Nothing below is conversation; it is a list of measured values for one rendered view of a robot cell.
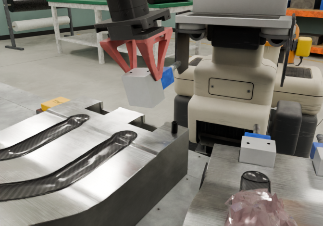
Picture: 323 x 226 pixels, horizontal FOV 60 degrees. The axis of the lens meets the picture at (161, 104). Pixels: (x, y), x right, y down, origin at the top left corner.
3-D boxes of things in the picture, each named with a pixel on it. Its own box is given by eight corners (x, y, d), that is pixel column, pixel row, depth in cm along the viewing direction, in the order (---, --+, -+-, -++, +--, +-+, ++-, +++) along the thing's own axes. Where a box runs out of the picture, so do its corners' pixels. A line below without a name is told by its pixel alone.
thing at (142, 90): (171, 75, 56) (166, 49, 53) (193, 76, 53) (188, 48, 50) (129, 105, 47) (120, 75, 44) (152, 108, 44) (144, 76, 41)
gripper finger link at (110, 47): (143, 88, 42) (128, 25, 38) (110, 85, 46) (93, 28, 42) (168, 71, 47) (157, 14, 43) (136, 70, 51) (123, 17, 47)
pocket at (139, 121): (144, 131, 52) (143, 114, 51) (167, 140, 49) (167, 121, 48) (128, 142, 49) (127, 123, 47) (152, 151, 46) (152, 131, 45)
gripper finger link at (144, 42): (157, 89, 40) (142, 24, 36) (121, 86, 45) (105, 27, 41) (181, 71, 45) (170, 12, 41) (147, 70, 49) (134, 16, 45)
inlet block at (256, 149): (242, 136, 56) (244, 112, 53) (268, 140, 54) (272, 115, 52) (237, 176, 44) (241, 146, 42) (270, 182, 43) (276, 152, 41)
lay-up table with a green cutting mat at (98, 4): (102, 43, 574) (97, -10, 534) (204, 62, 436) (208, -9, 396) (52, 53, 493) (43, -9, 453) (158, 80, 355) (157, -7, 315)
